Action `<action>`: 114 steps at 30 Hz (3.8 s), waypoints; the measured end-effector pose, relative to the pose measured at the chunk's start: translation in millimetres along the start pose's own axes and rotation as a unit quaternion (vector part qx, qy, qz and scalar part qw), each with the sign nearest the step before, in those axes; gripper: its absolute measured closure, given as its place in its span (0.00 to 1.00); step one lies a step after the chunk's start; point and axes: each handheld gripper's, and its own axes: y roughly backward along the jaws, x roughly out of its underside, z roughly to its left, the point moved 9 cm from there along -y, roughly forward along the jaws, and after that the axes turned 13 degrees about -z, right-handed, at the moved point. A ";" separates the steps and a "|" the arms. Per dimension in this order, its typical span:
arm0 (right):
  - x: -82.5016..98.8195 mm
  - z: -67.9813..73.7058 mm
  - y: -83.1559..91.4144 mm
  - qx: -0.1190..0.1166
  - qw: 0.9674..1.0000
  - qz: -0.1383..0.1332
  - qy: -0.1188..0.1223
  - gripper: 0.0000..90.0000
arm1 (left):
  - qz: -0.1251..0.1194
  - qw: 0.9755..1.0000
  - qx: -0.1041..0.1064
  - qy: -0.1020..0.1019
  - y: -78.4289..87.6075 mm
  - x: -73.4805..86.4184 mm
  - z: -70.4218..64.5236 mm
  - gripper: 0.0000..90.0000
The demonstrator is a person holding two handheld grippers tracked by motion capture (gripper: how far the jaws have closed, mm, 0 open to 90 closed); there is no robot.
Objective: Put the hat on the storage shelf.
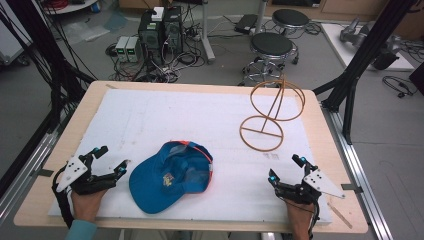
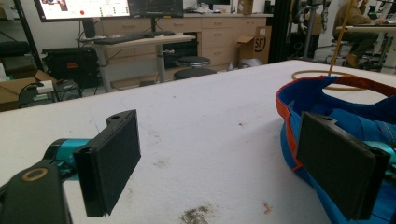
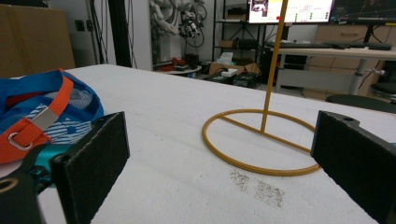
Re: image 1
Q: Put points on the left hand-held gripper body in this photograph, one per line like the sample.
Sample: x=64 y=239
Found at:
x=72 y=173

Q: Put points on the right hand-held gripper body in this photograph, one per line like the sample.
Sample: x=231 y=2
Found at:
x=316 y=185

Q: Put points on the person's left hand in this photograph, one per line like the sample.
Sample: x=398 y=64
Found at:
x=87 y=205

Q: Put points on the person's right hand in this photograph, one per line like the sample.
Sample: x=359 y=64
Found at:
x=300 y=218

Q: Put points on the black tape strip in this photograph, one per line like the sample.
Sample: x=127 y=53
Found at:
x=45 y=172
x=351 y=188

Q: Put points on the thin wooden stick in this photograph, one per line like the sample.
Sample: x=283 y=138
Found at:
x=340 y=216

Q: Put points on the blue baseball cap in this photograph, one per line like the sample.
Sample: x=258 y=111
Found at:
x=171 y=181

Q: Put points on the white foam mat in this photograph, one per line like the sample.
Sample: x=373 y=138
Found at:
x=186 y=120

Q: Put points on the grey bench power supply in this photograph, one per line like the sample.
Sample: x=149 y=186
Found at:
x=134 y=49
x=121 y=48

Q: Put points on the clear plastic sheet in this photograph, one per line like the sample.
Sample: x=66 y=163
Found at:
x=85 y=31

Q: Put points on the black round stool chrome base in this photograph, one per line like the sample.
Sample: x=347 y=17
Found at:
x=290 y=17
x=271 y=45

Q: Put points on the white floor platform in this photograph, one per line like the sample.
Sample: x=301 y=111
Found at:
x=336 y=43

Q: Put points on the black computer tower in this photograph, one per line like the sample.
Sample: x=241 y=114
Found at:
x=150 y=38
x=173 y=30

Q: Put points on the white cabinet on casters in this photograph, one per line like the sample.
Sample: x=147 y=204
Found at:
x=11 y=43

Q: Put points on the grey robot device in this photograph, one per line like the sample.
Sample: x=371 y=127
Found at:
x=356 y=33

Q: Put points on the white round table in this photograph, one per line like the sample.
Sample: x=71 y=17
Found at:
x=71 y=6

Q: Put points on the black flat floor box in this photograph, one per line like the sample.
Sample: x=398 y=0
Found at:
x=246 y=23

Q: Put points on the white box device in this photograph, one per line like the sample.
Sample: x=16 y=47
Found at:
x=158 y=14

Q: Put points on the grey metal table leg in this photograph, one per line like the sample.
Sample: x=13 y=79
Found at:
x=207 y=36

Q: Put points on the aluminium rail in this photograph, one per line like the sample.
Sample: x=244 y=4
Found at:
x=26 y=166
x=360 y=173

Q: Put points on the black metal frame stand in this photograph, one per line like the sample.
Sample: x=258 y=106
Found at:
x=363 y=60

